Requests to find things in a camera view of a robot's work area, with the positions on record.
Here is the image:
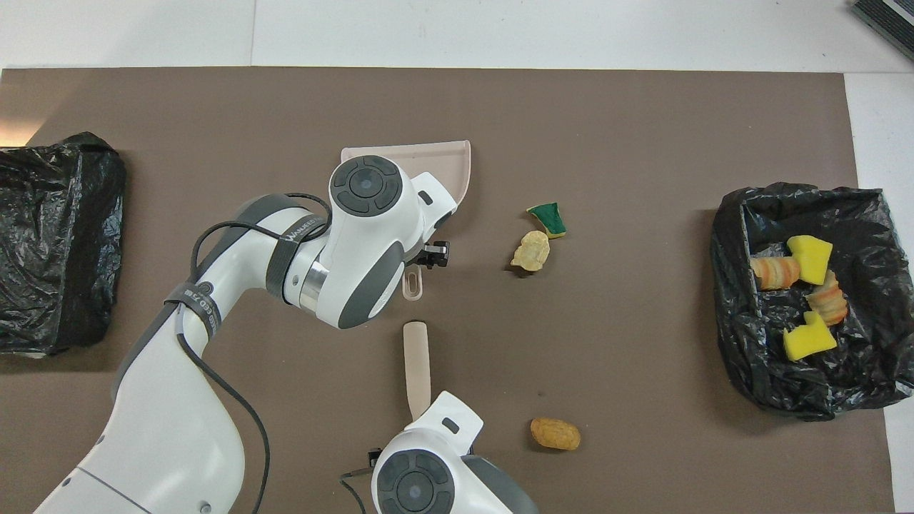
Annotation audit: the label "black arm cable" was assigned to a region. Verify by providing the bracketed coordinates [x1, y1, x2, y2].
[175, 191, 333, 514]
[339, 468, 373, 514]

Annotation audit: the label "dark ribbed device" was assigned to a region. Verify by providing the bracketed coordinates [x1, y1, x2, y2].
[850, 0, 914, 61]

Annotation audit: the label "green yellow sponge piece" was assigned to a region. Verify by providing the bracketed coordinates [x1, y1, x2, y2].
[526, 202, 568, 239]

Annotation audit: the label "notched yellow sponge piece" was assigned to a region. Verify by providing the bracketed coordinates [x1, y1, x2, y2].
[783, 311, 838, 362]

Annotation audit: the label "bin wrapped black bag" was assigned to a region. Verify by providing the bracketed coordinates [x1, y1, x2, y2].
[0, 131, 128, 358]

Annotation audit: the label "yellow sponge block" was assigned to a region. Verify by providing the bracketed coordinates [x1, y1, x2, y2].
[787, 235, 834, 286]

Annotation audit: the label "brown paper table mat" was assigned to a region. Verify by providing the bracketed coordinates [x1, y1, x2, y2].
[0, 67, 893, 514]

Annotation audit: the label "brown nugget toy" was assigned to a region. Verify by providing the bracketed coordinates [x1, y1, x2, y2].
[530, 417, 582, 451]

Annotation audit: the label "crusty bread chunk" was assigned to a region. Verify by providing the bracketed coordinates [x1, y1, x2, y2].
[805, 270, 849, 326]
[750, 256, 802, 291]

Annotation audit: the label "open bin black bag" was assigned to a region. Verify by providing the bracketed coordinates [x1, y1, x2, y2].
[712, 181, 914, 422]

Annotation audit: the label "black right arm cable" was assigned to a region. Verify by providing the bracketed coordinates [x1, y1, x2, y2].
[339, 468, 373, 514]

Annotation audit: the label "beige hand brush black bristles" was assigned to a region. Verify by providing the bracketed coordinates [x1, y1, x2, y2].
[403, 321, 432, 422]

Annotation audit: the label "beige plastic dustpan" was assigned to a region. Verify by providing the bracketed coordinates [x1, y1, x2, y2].
[341, 140, 472, 301]

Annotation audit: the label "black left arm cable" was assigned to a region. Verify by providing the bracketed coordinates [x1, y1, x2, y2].
[175, 191, 333, 514]

